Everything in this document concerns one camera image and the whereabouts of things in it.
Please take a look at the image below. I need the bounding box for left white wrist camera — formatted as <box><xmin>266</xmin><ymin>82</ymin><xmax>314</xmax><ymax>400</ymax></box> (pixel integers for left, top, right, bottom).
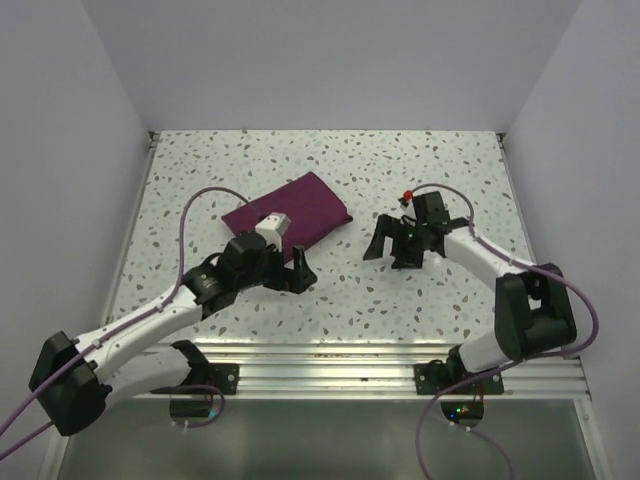
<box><xmin>254</xmin><ymin>212</ymin><xmax>291</xmax><ymax>251</ymax></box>

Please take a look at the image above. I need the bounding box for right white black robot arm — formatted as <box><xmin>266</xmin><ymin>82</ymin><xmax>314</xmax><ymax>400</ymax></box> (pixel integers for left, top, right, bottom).
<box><xmin>363</xmin><ymin>191</ymin><xmax>577</xmax><ymax>393</ymax></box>

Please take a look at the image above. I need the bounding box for purple cloth mat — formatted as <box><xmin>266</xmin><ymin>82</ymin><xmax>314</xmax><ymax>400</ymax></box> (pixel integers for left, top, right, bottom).
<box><xmin>222</xmin><ymin>172</ymin><xmax>353</xmax><ymax>262</ymax></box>

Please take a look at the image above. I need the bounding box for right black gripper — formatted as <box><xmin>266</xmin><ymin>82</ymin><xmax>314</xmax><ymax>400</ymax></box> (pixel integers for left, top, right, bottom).
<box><xmin>363</xmin><ymin>214</ymin><xmax>427</xmax><ymax>270</ymax></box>

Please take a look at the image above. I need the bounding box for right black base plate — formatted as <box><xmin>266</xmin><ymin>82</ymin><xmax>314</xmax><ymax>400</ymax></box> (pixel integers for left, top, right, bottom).
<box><xmin>413</xmin><ymin>359</ymin><xmax>505</xmax><ymax>395</ymax></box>

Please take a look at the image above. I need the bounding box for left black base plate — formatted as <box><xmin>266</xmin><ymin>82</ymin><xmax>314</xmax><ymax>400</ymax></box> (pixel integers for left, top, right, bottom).
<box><xmin>152</xmin><ymin>363</ymin><xmax>240</xmax><ymax>395</ymax></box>

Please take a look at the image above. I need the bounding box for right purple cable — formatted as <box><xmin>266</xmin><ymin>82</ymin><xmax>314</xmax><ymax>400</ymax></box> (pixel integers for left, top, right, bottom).
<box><xmin>409</xmin><ymin>181</ymin><xmax>599</xmax><ymax>480</ymax></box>

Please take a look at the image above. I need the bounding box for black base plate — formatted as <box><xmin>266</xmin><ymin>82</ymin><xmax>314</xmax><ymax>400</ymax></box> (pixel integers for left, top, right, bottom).
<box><xmin>413</xmin><ymin>359</ymin><xmax>505</xmax><ymax>395</ymax></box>
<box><xmin>152</xmin><ymin>363</ymin><xmax>240</xmax><ymax>395</ymax></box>

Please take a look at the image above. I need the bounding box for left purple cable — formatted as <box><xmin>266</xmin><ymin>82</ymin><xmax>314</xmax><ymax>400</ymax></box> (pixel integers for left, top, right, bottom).
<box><xmin>0</xmin><ymin>186</ymin><xmax>251</xmax><ymax>439</ymax></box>

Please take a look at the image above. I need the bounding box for purple cable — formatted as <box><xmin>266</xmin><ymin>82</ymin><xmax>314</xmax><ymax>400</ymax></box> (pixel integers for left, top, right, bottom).
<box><xmin>409</xmin><ymin>181</ymin><xmax>599</xmax><ymax>480</ymax></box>
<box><xmin>0</xmin><ymin>186</ymin><xmax>251</xmax><ymax>439</ymax></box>

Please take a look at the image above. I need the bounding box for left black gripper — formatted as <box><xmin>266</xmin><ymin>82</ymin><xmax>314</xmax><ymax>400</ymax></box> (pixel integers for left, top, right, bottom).
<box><xmin>236</xmin><ymin>241</ymin><xmax>316</xmax><ymax>293</ymax></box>

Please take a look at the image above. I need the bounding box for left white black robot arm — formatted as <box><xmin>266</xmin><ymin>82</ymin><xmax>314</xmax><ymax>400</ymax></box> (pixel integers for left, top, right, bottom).
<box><xmin>29</xmin><ymin>231</ymin><xmax>317</xmax><ymax>436</ymax></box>

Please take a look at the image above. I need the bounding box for aluminium rail frame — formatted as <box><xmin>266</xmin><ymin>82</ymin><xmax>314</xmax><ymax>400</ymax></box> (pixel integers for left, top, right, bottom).
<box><xmin>39</xmin><ymin>130</ymin><xmax>601</xmax><ymax>480</ymax></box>

